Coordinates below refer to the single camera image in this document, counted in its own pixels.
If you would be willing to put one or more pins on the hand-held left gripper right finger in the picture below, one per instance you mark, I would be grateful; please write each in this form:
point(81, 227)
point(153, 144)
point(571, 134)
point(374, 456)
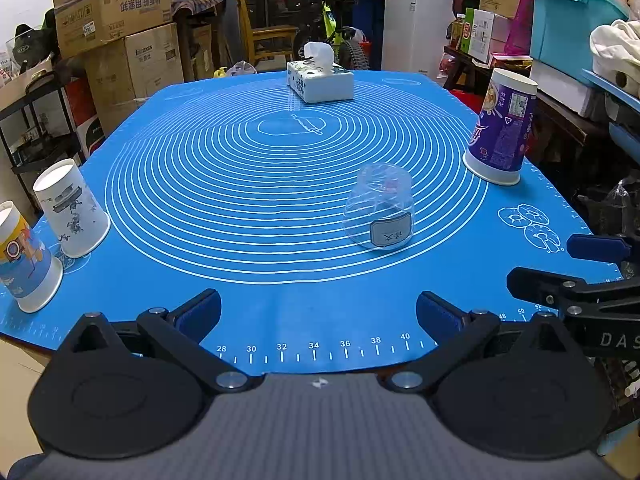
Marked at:
point(440, 316)

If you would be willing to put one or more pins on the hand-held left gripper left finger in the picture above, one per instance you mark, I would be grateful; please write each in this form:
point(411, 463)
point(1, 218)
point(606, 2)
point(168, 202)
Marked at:
point(200, 312)

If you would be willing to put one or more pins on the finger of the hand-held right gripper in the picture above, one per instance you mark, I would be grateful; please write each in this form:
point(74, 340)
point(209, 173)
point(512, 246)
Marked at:
point(595, 248)
point(540, 282)

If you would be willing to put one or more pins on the clear plastic cup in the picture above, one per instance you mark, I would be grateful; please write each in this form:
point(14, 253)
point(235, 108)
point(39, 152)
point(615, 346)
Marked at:
point(380, 210)

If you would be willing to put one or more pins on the purple paper cup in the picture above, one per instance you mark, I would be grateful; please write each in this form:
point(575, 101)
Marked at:
point(500, 130)

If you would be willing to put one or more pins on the white ink-print paper cup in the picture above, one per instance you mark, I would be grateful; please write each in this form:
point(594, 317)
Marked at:
point(70, 210)

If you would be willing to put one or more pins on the colourful cartoon paper cup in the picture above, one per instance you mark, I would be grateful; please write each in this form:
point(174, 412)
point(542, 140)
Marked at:
point(25, 270)

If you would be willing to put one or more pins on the blue silicone mat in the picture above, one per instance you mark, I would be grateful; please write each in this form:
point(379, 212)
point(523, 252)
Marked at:
point(210, 190)

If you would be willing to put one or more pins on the dark wooden side table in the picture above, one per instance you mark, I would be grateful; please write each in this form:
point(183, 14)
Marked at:
point(560, 125)

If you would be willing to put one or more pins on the white foam box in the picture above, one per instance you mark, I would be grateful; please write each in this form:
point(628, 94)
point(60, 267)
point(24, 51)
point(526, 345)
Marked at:
point(565, 90)

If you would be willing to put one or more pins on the cream white cloth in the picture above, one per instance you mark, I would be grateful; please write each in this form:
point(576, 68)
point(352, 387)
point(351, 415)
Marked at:
point(615, 50)

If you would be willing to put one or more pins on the teal plastic storage bin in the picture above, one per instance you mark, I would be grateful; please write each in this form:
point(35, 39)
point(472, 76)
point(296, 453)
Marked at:
point(565, 25)

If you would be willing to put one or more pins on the pink bag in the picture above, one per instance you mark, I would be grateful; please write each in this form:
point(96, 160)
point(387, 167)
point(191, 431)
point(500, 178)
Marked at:
point(520, 25)

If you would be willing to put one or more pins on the black metal shelf cart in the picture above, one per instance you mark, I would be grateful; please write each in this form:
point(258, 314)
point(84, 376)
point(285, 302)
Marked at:
point(45, 130)

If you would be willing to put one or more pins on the green and white carton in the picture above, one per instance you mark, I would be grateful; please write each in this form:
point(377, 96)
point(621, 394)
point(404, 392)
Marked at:
point(482, 35)

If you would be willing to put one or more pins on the tall brown cardboard box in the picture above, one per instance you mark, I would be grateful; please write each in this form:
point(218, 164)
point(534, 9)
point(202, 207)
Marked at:
point(140, 75)

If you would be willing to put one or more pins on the crumpled plastic bag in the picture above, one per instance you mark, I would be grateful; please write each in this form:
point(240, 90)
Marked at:
point(237, 68)

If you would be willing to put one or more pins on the drink bottle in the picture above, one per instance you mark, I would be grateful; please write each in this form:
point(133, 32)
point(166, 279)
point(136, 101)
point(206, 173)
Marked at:
point(456, 32)

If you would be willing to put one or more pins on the white tissue box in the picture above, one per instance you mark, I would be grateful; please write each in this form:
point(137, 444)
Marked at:
point(322, 82)

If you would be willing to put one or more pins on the white chest freezer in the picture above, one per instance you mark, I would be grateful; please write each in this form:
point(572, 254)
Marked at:
point(415, 30)

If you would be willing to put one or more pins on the wooden chair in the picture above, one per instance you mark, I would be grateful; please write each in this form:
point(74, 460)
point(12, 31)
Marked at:
point(265, 35)

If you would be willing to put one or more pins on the black helmet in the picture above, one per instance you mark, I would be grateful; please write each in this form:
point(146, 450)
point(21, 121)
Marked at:
point(32, 45)

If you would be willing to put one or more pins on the wide printed cardboard box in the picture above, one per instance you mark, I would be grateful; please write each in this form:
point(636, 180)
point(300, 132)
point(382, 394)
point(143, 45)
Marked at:
point(110, 10)

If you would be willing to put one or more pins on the black bicycle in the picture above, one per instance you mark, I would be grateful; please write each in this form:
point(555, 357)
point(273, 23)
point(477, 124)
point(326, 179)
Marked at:
point(320, 15)

